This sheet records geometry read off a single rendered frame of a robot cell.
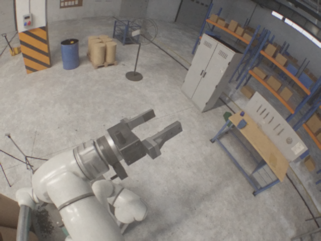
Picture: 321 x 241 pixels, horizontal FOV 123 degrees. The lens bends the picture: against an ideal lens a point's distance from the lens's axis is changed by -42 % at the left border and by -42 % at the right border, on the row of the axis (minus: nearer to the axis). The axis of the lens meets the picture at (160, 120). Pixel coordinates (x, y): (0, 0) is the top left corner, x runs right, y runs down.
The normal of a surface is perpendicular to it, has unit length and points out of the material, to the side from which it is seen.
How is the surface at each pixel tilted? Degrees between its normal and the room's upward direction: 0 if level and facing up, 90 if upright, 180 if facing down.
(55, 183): 18
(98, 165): 58
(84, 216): 7
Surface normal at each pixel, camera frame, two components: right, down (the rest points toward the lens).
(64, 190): 0.18, -0.44
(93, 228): 0.51, -0.60
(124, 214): -0.11, -0.06
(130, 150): 0.51, 0.28
